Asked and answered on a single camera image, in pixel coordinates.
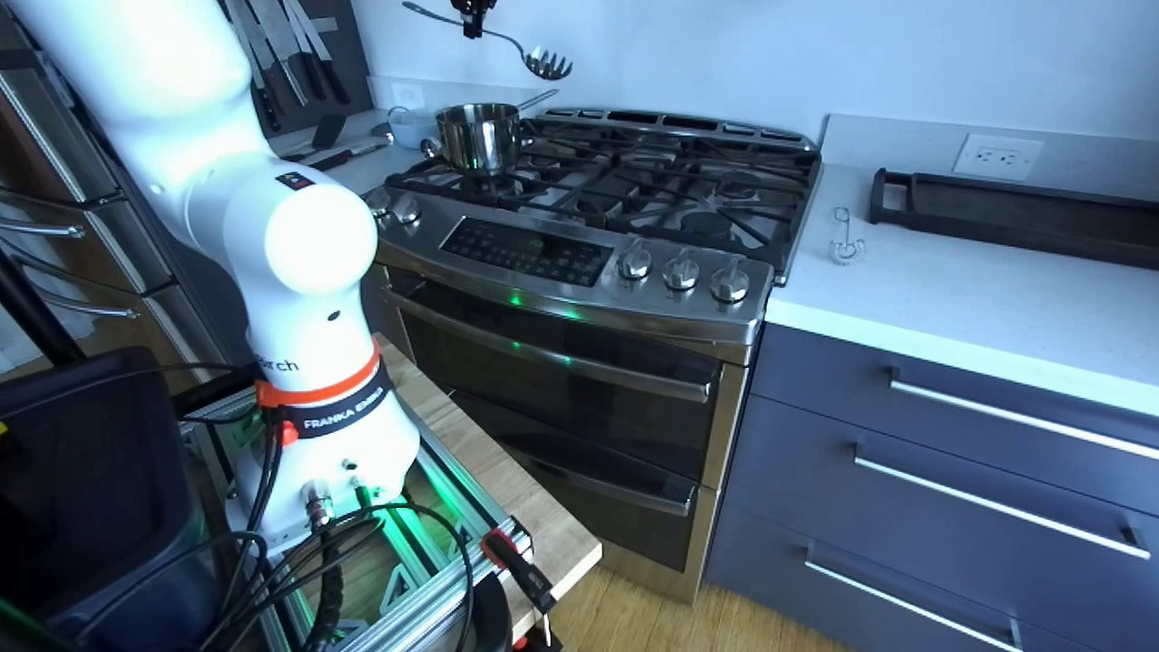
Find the silver slotted ladle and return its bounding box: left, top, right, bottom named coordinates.
left=400, top=0, right=581, bottom=86

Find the stainless steel pot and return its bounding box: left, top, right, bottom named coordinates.
left=430, top=86, right=562, bottom=182

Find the pale blue bowl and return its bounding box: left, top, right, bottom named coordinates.
left=383, top=104, right=441, bottom=156

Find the stainless gas range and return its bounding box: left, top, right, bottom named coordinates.
left=354, top=104, right=826, bottom=607

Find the tall glass oven door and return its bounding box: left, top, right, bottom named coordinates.
left=376, top=265, right=748, bottom=486

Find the small clear glass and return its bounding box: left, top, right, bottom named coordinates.
left=826, top=208, right=871, bottom=268

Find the wood topped aluminium robot cart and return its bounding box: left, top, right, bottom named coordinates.
left=177, top=340, right=605, bottom=652

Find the short glass oven door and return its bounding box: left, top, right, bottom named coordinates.
left=483, top=409, right=716, bottom=575

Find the black stand pole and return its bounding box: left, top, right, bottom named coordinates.
left=0, top=247, right=86, bottom=370

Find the red black clamp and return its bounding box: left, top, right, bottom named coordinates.
left=477, top=522, right=562, bottom=652

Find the black rectangular tray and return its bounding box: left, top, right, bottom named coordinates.
left=866, top=166, right=1159, bottom=276

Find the brown handled kitchen knife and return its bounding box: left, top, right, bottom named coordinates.
left=264, top=0, right=320, bottom=114

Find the black handled kitchen knife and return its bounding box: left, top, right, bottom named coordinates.
left=241, top=0, right=285, bottom=104

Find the black base cable bundle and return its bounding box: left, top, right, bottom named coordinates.
left=196, top=483, right=483, bottom=652

